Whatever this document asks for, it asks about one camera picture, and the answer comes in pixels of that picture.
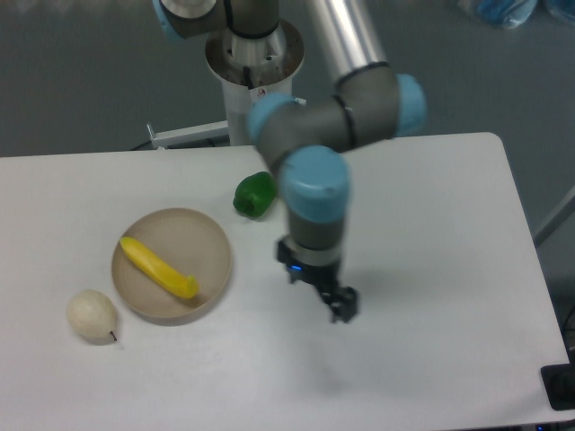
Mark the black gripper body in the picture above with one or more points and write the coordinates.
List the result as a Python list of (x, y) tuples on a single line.
[(318, 268)]

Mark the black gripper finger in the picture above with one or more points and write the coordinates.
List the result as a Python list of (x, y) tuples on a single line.
[(342, 301)]

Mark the yellow banana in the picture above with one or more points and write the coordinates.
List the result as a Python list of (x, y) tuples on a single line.
[(168, 278)]

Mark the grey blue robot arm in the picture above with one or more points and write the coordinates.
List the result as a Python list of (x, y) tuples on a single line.
[(302, 144)]

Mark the beige round plate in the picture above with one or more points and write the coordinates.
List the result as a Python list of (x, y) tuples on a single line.
[(189, 242)]

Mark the green bell pepper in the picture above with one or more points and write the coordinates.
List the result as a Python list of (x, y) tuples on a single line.
[(254, 195)]

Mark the black device at corner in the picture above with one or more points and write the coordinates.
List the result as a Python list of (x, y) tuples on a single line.
[(559, 386)]

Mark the white pear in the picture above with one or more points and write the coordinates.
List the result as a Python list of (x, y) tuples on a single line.
[(92, 315)]

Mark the blue plastic bag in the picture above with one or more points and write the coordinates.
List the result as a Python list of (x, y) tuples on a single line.
[(502, 14)]

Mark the white metal bracket left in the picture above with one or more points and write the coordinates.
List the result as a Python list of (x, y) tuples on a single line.
[(208, 134)]

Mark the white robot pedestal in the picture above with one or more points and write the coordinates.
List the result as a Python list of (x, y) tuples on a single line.
[(249, 69)]

